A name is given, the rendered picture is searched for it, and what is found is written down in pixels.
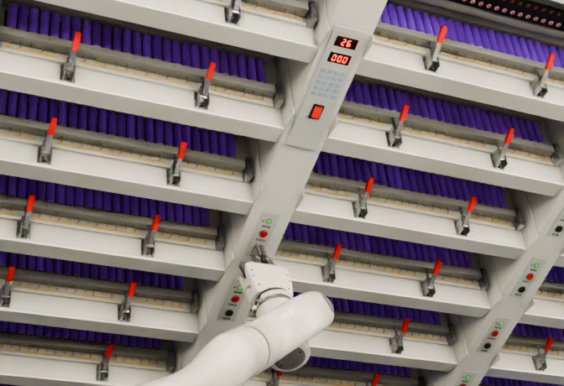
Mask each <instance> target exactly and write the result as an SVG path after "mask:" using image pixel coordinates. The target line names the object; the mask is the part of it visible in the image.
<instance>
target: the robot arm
mask: <svg viewBox="0 0 564 386"><path fill-rule="evenodd" d="M250 254H251V258H252V260H250V261H249V262H240V264H239V266H238V267H239V268H240V270H241V272H242V273H243V275H240V277H239V280H240V284H241V286H242V288H243V292H244V294H245V296H246V298H247V300H248V302H249V304H250V305H251V306H252V312H254V313H255V315H256V320H254V321H251V322H249V323H246V324H243V325H241V326H237V327H235V328H233V329H231V330H228V331H225V332H223V333H221V334H219V335H217V336H215V337H213V338H212V339H211V340H210V341H209V342H208V343H207V344H206V345H205V346H204V347H203V348H202V349H201V351H200V352H199V353H198V355H197V356H196V357H195V358H194V359H193V360H192V361H191V362H190V363H189V364H188V365H187V366H186V367H184V368H183V369H181V370H180V371H179V372H177V373H174V374H171V375H170V376H167V377H164V378H160V379H156V380H153V381H150V382H147V383H141V384H138V385H135V386H243V385H244V384H245V383H246V382H247V381H248V380H249V379H251V378H252V377H254V376H256V375H257V374H259V373H261V372H263V371H264V370H265V369H267V368H269V367H270V366H271V367H272V368H273V369H275V370H278V371H281V372H290V371H294V370H296V369H298V368H301V367H302V366H303V365H304V364H306V362H307V361H308V359H309V357H310V355H311V350H310V348H309V345H308V341H309V340H310V339H311V338H312V337H314V336H315V335H317V334H318V333H320V332H321V331H323V330H324V329H326V328H327V327H328V326H329V325H331V323H332V321H333V318H334V307H333V306H332V303H331V301H330V300H329V299H328V298H327V297H326V296H325V295H324V294H322V293H320V292H318V291H308V292H305V293H303V294H300V295H297V296H296V297H294V298H293V287H292V283H291V278H290V274H289V272H288V270H287V269H286V268H284V267H281V266H277V265H276V264H275V263H273V262H272V260H271V258H269V257H267V254H266V252H265V251H264V246H263V245H262V244H260V245H258V244H257V243H256V244H255V246H254V248H253V249H252V250H251V253H250Z"/></svg>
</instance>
